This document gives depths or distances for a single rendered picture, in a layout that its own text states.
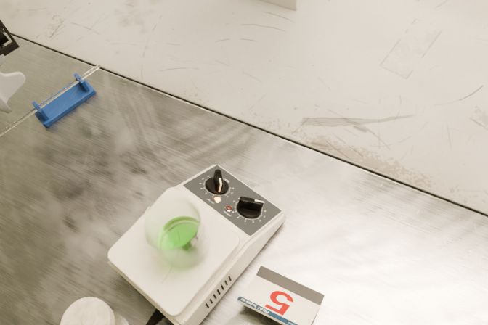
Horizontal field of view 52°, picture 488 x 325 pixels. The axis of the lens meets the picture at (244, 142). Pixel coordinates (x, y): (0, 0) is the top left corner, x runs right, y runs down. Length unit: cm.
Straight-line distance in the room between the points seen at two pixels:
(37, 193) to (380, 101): 54
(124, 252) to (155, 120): 26
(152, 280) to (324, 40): 50
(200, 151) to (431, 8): 47
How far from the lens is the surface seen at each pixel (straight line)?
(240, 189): 68
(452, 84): 85
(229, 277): 63
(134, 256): 62
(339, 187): 72
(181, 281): 60
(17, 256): 79
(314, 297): 67
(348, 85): 82
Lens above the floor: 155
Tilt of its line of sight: 58 degrees down
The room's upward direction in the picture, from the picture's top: 11 degrees counter-clockwise
